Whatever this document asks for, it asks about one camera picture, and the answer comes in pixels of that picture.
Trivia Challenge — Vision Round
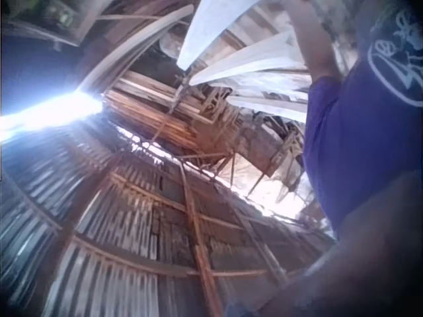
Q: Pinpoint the bundle of pale wooden slats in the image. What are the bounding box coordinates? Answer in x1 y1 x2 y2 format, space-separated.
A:
77 5 195 97

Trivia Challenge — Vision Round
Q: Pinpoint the wooden pole ladder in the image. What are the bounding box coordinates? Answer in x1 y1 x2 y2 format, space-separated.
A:
178 161 288 317

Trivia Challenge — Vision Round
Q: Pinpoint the narrow white wooden plank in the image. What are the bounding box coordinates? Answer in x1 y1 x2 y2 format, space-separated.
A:
227 94 309 125

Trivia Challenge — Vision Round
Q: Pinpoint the long white wooden plank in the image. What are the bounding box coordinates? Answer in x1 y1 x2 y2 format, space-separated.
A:
190 31 310 88

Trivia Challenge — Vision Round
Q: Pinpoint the wide white wooden plank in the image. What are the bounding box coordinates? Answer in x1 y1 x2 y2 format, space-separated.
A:
176 0 262 71

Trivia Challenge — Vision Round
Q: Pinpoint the stack of brown wooden planks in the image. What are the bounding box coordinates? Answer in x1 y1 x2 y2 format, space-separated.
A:
104 69 219 156

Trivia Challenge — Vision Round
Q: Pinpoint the rough wooden workbench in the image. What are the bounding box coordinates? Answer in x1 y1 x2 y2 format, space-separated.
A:
180 125 307 203

